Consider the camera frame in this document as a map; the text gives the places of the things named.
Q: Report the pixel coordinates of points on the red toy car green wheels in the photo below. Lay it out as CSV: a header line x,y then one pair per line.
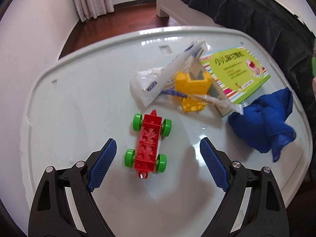
x,y
148,150

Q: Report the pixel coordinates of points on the green striped medicine box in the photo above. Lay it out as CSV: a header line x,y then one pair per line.
x,y
234,71

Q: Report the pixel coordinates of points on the yellow toy block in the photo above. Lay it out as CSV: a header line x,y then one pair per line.
x,y
187,84

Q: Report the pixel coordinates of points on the blue cloth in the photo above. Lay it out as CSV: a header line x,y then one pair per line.
x,y
261,123

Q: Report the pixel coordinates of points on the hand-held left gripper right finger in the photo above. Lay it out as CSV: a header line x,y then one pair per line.
x,y
213,164

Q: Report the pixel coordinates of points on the black white patterned bedsheet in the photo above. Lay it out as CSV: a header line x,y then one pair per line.
x,y
279,1

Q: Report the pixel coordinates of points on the white bed frame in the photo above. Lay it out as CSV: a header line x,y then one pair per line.
x,y
172,7

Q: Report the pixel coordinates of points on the white tissue packet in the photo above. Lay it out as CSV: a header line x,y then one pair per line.
x,y
138,86

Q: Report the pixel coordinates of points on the long white plastic wrapper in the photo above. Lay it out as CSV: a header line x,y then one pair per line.
x,y
177,64

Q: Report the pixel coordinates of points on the white plastic table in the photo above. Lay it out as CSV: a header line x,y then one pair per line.
x,y
86,98

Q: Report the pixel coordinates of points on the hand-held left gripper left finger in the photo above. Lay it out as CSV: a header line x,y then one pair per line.
x,y
102,165

